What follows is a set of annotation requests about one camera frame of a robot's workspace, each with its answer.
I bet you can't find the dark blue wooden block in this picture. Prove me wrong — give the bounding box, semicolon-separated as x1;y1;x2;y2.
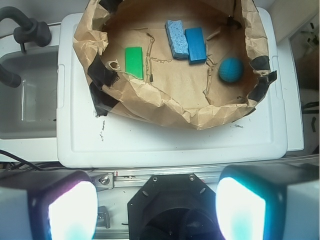
184;27;207;65

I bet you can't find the green wooden block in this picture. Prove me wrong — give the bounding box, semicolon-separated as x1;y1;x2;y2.
125;46;144;80

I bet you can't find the crumpled brown paper bag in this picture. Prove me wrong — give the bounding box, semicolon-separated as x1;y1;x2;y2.
73;0;277;130

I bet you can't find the blue textured ball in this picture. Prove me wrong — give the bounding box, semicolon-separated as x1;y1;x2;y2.
218;57;244;83

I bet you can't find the light blue sponge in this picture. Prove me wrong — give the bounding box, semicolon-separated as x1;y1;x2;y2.
165;20;189;60

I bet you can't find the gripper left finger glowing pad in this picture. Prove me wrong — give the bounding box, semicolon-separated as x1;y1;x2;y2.
0;170;98;240

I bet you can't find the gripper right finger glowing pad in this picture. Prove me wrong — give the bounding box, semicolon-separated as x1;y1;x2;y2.
215;163;320;240

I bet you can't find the white plastic bin lid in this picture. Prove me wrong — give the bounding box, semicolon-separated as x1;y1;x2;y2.
56;13;288;168

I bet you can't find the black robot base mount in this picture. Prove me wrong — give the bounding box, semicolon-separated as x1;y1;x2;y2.
127;173;224;240

